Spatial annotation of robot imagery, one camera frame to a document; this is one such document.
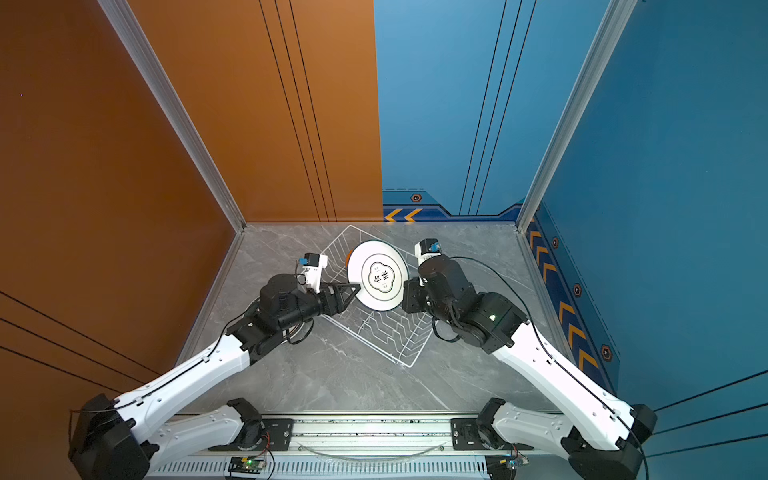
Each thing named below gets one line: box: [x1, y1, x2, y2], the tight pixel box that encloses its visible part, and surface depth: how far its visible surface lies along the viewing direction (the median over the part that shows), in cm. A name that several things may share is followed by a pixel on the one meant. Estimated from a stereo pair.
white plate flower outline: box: [347, 240, 410, 312], surface depth 72 cm
